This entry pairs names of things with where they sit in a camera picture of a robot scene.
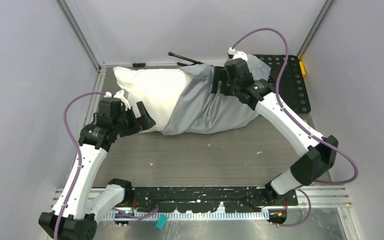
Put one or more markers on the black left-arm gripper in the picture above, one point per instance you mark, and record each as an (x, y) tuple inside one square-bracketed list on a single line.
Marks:
[(143, 122)]

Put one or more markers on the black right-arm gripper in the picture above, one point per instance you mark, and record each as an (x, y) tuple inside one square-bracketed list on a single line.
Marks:
[(219, 75)]

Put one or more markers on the white pillow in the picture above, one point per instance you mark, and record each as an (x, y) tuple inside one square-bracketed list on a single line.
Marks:
[(158, 89)]

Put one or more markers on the grey pillowcase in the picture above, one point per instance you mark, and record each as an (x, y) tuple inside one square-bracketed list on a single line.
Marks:
[(201, 112)]

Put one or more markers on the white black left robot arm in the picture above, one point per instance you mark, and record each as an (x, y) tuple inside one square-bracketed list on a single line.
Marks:
[(73, 217)]

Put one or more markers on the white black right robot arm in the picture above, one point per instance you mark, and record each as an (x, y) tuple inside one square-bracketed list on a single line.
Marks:
[(315, 158)]

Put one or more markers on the black folded stand tripod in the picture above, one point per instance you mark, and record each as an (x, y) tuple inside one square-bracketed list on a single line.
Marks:
[(183, 58)]

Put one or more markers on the black perforated stand plate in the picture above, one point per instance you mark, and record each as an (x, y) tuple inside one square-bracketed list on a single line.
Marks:
[(292, 85)]

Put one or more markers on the yellow block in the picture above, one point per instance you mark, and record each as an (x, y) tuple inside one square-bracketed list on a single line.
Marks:
[(302, 68)]

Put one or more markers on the teal tape piece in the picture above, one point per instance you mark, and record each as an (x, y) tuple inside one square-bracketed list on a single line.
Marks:
[(161, 222)]

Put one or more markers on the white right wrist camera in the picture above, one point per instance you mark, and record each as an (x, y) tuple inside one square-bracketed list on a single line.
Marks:
[(236, 54)]

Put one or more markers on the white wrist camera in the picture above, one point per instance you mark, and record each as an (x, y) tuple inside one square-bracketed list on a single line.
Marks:
[(122, 95), (236, 54)]

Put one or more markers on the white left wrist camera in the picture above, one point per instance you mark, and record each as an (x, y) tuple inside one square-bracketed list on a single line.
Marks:
[(122, 95)]

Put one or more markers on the small black wall clip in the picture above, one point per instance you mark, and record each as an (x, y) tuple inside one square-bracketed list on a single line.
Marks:
[(138, 65)]

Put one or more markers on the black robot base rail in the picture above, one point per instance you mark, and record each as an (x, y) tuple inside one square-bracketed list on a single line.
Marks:
[(209, 199)]

